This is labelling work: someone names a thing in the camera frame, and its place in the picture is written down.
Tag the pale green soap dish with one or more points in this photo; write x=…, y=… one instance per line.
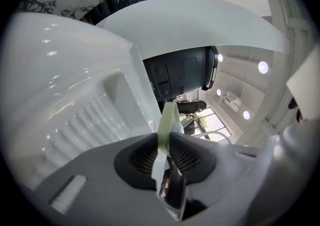
x=166, y=129

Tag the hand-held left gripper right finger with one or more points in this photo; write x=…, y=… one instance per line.
x=190, y=154

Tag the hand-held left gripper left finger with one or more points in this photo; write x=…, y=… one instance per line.
x=140, y=160

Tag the large white laundry sink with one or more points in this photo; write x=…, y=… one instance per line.
x=62, y=74

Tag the black office chair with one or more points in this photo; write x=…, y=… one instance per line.
x=192, y=106

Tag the round ceiling light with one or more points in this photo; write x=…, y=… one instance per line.
x=246, y=114
x=263, y=66
x=218, y=92
x=220, y=57

